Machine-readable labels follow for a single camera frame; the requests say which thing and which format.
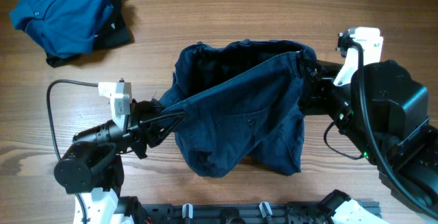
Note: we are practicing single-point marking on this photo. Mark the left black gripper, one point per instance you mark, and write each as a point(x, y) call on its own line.
point(142, 118)

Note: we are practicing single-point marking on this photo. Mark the folded blue button shirt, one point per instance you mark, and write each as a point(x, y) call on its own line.
point(62, 28)

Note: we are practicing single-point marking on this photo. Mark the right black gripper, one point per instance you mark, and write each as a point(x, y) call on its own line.
point(321, 79)

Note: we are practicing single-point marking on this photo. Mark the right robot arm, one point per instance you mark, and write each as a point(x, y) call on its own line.
point(397, 113)

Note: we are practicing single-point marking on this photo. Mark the dark navy blue shorts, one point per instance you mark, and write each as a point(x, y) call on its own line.
point(240, 100)

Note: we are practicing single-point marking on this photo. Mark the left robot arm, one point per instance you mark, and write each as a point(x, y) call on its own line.
point(92, 168)

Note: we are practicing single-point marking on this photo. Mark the black folded garment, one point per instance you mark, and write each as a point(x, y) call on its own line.
point(112, 34)

